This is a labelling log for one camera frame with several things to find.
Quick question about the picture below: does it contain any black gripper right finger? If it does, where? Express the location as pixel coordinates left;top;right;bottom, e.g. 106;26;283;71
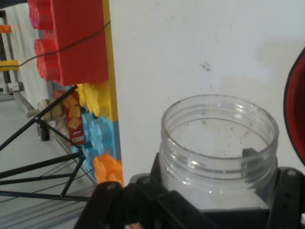
242;147;305;229

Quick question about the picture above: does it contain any thin black wire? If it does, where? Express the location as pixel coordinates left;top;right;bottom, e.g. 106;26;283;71
18;20;112;66

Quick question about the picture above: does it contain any red building block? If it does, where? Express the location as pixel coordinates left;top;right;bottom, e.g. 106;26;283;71
27;0;111;87

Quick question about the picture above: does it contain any orange building block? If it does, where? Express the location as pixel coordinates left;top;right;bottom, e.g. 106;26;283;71
92;154;124;187

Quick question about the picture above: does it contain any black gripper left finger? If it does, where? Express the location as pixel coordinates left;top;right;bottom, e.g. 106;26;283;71
73;152;215;229

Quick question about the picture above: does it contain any yellow building block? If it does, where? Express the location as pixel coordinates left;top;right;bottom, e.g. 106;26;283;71
77;0;120;120

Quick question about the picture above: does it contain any red bowl black rim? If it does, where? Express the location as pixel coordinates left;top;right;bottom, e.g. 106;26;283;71
283;46;305;167

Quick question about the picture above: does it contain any red cracker box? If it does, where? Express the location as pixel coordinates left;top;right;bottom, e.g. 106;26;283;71
62;92;86;145

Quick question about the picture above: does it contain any blue building block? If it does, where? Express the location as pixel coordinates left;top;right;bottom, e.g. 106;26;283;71
71;112;122;167

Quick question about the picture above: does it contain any yellow cylindrical handle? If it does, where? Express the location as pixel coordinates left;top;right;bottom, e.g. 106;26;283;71
0;59;19;72

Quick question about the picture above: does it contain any clear plastic jar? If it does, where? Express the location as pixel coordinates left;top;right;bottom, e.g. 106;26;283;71
160;94;280;211

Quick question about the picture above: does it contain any black tripod stand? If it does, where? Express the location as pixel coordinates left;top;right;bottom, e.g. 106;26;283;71
0;84;96;201

